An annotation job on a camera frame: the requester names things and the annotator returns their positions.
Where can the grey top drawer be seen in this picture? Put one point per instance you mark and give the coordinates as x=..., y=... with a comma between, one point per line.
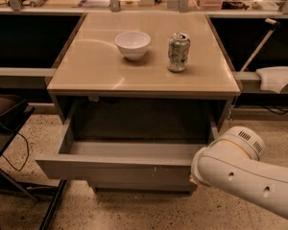
x=137, y=141

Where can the grey drawer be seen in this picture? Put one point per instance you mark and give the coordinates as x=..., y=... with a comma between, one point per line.
x=137, y=141
x=150, y=187

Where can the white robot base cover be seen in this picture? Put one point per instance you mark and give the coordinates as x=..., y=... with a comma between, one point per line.
x=273, y=79

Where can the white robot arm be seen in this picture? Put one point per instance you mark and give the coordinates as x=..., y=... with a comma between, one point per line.
x=232, y=163

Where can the grey drawer cabinet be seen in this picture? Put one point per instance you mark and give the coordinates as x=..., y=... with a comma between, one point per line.
x=94, y=70

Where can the grey bottom drawer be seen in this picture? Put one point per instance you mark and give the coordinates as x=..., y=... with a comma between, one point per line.
x=150, y=187

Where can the white bowl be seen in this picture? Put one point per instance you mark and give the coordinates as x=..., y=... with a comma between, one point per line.
x=132, y=45

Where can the crumpled silver soda can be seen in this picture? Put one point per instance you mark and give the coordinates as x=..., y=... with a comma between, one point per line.
x=178, y=50

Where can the white stick with tip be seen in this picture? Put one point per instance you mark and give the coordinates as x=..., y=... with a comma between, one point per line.
x=273, y=26

